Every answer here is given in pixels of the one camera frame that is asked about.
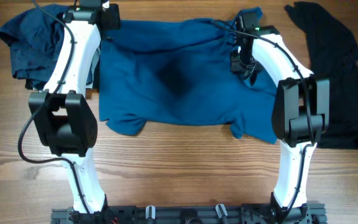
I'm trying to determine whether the blue polo shirt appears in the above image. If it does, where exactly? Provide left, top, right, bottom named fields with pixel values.
left=99, top=19, right=277, bottom=143

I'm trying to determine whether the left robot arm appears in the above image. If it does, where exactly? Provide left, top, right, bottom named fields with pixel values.
left=17, top=1, right=121, bottom=223

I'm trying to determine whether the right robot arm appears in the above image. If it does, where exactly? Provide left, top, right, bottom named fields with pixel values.
left=231, top=12, right=329, bottom=223

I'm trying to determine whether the black shirt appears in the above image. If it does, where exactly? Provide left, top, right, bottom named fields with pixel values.
left=284, top=1, right=358, bottom=149

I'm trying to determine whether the dark navy folded garment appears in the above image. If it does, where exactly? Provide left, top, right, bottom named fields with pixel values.
left=0, top=4, right=68, bottom=90

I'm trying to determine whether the right black cable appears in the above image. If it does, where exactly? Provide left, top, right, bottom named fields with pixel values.
left=209, top=19, right=318, bottom=222

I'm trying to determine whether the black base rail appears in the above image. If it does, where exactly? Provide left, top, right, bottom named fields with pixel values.
left=50, top=202, right=328, bottom=224

